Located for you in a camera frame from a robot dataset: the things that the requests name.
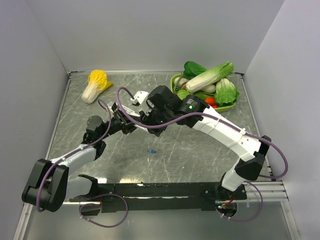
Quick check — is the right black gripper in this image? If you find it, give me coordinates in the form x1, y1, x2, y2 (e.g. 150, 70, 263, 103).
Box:
138, 101, 174, 137

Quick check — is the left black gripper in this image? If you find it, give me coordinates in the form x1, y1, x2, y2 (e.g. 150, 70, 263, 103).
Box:
99, 109, 142, 140

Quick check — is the white grey-faced remote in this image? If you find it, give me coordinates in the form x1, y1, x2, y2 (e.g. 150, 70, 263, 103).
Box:
129, 112, 149, 133

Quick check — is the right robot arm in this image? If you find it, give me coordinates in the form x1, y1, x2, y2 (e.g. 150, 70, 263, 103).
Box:
132, 85, 269, 199

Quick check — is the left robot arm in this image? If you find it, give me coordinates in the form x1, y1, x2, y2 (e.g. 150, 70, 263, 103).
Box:
21, 111, 136, 212

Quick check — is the white air conditioner remote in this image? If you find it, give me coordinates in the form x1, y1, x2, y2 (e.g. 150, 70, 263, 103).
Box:
122, 105, 136, 114

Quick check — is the round green cabbage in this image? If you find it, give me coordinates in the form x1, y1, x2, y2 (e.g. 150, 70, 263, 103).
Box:
176, 89, 191, 100

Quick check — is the brown mushroom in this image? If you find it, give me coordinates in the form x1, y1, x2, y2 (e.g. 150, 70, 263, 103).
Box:
180, 81, 188, 89

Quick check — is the white garlic bulb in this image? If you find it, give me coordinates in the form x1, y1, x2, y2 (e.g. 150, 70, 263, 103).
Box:
173, 77, 189, 88

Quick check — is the dark green spinach leaf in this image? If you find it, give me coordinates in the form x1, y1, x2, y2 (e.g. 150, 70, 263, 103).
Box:
183, 61, 207, 80

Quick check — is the orange carrot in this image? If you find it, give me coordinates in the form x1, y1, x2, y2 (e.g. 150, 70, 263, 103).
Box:
205, 97, 216, 106

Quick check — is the yellow napa cabbage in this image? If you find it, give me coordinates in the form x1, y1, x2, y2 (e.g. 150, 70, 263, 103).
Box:
81, 69, 113, 104

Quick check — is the white radish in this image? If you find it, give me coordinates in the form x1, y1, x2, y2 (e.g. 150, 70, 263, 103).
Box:
201, 84, 216, 94

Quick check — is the long green napa cabbage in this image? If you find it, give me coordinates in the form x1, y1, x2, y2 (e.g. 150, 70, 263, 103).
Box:
186, 61, 234, 93

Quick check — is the green plastic basket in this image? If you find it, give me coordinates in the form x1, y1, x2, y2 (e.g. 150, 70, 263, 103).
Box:
169, 73, 237, 113

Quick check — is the green bok choy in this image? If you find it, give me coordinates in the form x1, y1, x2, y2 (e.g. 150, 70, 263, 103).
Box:
214, 78, 240, 107

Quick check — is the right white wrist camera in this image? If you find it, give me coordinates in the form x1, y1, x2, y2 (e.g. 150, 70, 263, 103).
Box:
130, 90, 151, 116

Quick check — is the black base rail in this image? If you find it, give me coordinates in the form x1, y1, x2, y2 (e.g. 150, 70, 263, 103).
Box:
70, 182, 247, 213

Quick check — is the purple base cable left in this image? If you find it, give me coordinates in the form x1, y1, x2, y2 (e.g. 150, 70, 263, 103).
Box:
79, 193, 129, 228

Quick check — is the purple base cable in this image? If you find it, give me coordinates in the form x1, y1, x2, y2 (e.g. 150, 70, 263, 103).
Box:
79, 193, 129, 228
216, 182, 265, 222

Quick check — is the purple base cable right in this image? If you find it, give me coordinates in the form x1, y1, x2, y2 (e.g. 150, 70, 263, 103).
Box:
216, 182, 265, 222

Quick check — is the aluminium frame rail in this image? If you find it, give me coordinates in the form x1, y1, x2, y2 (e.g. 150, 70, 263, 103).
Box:
244, 181, 289, 202

